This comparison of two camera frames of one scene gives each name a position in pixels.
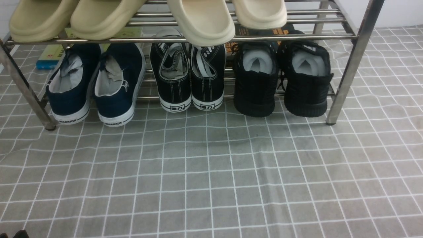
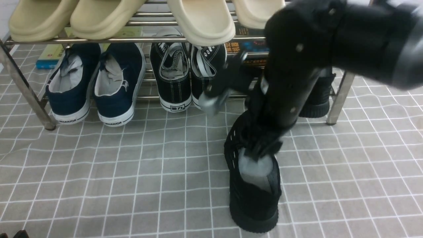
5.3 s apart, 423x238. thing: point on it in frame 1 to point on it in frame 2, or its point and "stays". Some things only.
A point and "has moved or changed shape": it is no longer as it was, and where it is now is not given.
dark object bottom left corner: x=22 y=234 stays
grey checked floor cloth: x=218 y=173 stays
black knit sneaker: x=255 y=70 has moved or changed shape
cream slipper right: x=259 y=14 stays
